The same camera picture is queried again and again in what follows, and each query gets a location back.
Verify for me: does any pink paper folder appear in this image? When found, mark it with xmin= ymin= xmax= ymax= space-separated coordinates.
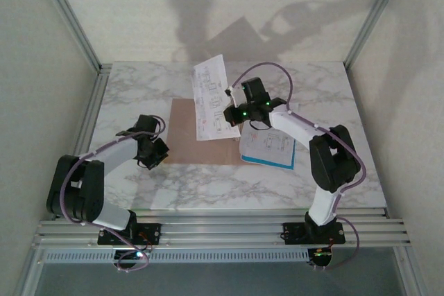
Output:
xmin=162 ymin=98 xmax=246 ymax=166

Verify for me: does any printed drawing paper sheet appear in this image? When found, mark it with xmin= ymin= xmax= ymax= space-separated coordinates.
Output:
xmin=241 ymin=124 xmax=296 ymax=167
xmin=191 ymin=54 xmax=242 ymax=143

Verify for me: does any small controller board with LED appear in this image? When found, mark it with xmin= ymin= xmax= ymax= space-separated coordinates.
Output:
xmin=307 ymin=247 xmax=334 ymax=266
xmin=114 ymin=247 xmax=146 ymax=262

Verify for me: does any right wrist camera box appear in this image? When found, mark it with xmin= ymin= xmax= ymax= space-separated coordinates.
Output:
xmin=224 ymin=86 xmax=241 ymax=110

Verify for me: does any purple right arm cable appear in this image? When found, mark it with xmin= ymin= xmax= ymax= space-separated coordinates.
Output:
xmin=227 ymin=62 xmax=368 ymax=271

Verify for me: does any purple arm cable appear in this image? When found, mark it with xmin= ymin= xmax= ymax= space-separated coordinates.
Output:
xmin=59 ymin=117 xmax=167 ymax=273
xmin=227 ymin=62 xmax=368 ymax=271

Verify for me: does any aluminium side rail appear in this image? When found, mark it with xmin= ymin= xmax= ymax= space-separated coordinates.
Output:
xmin=74 ymin=63 xmax=114 ymax=158

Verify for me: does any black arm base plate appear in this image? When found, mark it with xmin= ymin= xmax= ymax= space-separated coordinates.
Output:
xmin=282 ymin=221 xmax=347 ymax=245
xmin=97 ymin=223 xmax=162 ymax=245

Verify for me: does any aluminium rail frame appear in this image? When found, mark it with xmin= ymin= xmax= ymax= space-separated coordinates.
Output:
xmin=33 ymin=207 xmax=412 ymax=250

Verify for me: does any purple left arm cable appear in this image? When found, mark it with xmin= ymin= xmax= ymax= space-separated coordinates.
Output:
xmin=59 ymin=117 xmax=167 ymax=273

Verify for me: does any grey slotted cable duct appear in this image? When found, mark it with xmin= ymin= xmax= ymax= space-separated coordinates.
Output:
xmin=43 ymin=249 xmax=311 ymax=264

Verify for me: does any aluminium frame post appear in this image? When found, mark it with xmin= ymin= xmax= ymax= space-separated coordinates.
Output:
xmin=342 ymin=0 xmax=412 ymax=70
xmin=31 ymin=0 xmax=104 ymax=72

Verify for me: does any aluminium frame leg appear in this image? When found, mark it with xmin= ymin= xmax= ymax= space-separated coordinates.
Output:
xmin=395 ymin=247 xmax=429 ymax=296
xmin=13 ymin=247 xmax=48 ymax=296

